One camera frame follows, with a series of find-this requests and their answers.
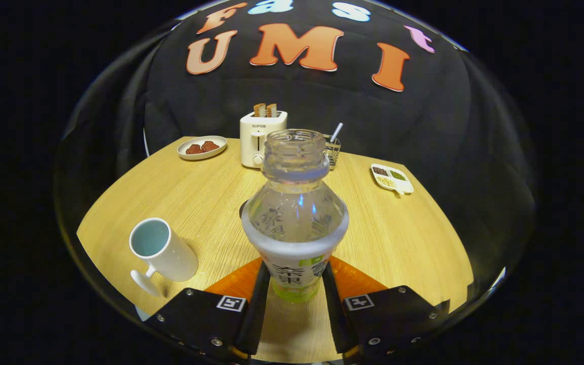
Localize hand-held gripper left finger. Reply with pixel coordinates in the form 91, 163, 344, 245
142, 257, 271, 361

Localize clear plastic juice bottle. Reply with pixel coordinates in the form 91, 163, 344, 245
240, 129, 349, 304

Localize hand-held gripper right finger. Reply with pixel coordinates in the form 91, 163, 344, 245
321, 255, 451, 360

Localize glass straw holder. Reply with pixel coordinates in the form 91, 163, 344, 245
322, 134, 342, 170

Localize white cup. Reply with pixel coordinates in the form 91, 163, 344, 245
129, 218, 199, 297

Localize wooden table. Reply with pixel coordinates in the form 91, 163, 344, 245
77, 136, 475, 363

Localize small round plate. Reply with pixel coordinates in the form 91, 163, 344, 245
177, 135, 228, 161

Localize white toaster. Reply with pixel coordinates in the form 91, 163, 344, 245
240, 111, 288, 168

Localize white divided dish with beans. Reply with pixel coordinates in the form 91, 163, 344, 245
371, 163, 415, 196

